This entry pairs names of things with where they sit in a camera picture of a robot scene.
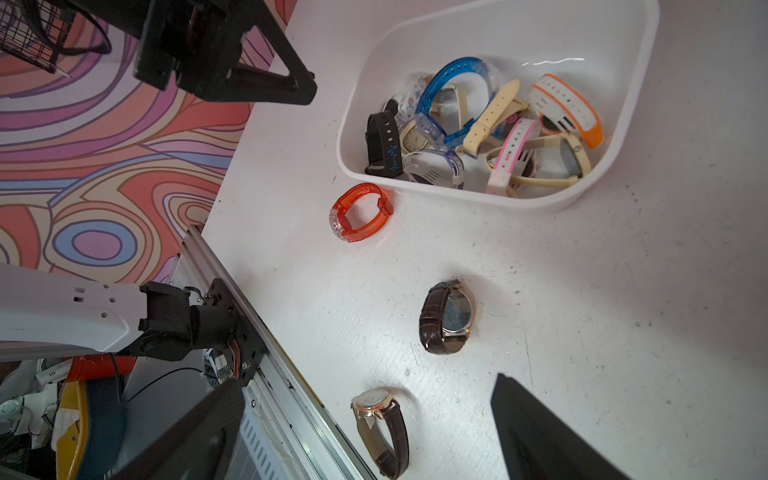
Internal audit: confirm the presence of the beige strap watch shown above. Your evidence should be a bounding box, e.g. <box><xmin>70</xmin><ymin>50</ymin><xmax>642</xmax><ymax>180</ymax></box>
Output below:
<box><xmin>399</xmin><ymin>114</ymin><xmax>432</xmax><ymax>156</ymax></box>

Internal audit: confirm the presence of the large beige square watch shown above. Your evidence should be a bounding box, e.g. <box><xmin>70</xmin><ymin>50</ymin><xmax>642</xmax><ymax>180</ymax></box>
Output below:
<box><xmin>486</xmin><ymin>134</ymin><xmax>593</xmax><ymax>198</ymax></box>

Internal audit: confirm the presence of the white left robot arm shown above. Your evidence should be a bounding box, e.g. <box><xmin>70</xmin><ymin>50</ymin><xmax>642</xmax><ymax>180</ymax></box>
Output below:
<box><xmin>1</xmin><ymin>1</ymin><xmax>317</xmax><ymax>359</ymax></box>

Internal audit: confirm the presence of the cream strap watch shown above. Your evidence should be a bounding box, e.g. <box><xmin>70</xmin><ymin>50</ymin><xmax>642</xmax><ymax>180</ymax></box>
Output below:
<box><xmin>462</xmin><ymin>79</ymin><xmax>526</xmax><ymax>158</ymax></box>

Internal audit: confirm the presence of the dark brown leather watch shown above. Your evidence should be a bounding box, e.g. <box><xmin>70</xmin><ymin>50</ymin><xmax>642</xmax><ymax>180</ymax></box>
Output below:
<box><xmin>419</xmin><ymin>279</ymin><xmax>475</xmax><ymax>355</ymax></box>

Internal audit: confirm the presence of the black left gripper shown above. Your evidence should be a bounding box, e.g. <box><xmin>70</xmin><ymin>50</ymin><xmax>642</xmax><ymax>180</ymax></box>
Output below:
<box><xmin>72</xmin><ymin>1</ymin><xmax>317</xmax><ymax>105</ymax></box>

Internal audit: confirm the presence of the black wire basket left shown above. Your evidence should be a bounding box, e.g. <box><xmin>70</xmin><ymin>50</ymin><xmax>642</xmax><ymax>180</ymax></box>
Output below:
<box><xmin>1</xmin><ymin>0</ymin><xmax>112</xmax><ymax>73</ymax></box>

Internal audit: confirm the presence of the orange white band watch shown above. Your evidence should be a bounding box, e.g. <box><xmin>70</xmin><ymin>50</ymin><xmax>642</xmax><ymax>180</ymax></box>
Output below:
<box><xmin>527</xmin><ymin>74</ymin><xmax>605</xmax><ymax>149</ymax></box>

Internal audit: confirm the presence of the pink white kids watch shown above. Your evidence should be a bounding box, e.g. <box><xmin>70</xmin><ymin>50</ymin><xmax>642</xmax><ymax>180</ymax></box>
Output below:
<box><xmin>485</xmin><ymin>118</ymin><xmax>540</xmax><ymax>197</ymax></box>

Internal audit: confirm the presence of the black digital watch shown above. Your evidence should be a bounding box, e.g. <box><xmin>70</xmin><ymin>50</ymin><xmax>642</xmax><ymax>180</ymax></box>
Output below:
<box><xmin>365</xmin><ymin>99</ymin><xmax>404</xmax><ymax>178</ymax></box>

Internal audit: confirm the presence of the red translucent watch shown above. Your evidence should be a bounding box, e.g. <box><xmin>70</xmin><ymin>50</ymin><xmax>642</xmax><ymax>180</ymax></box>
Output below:
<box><xmin>328</xmin><ymin>183</ymin><xmax>394</xmax><ymax>243</ymax></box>

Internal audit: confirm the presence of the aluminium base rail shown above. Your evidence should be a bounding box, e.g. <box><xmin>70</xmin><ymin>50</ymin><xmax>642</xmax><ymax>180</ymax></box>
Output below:
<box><xmin>171</xmin><ymin>226</ymin><xmax>377</xmax><ymax>479</ymax></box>

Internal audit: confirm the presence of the tan loop strap watch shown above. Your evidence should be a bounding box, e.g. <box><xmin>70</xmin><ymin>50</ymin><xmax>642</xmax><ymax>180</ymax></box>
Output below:
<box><xmin>430</xmin><ymin>83</ymin><xmax>470</xmax><ymax>134</ymax></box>

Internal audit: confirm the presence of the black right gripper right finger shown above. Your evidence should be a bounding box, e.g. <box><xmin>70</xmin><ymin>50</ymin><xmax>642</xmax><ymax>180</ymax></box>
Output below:
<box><xmin>491</xmin><ymin>373</ymin><xmax>627</xmax><ymax>479</ymax></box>

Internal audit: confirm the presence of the white plastic storage box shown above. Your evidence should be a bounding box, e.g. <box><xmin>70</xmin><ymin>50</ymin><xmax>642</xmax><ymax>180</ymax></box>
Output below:
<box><xmin>337</xmin><ymin>1</ymin><xmax>660</xmax><ymax>213</ymax></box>

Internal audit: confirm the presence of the purple white strap watch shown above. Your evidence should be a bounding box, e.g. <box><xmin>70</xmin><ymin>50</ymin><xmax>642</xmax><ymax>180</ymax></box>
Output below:
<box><xmin>402</xmin><ymin>149</ymin><xmax>465</xmax><ymax>190</ymax></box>

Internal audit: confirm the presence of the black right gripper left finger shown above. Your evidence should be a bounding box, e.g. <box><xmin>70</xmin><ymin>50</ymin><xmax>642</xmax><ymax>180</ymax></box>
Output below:
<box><xmin>114</xmin><ymin>379</ymin><xmax>245</xmax><ymax>480</ymax></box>

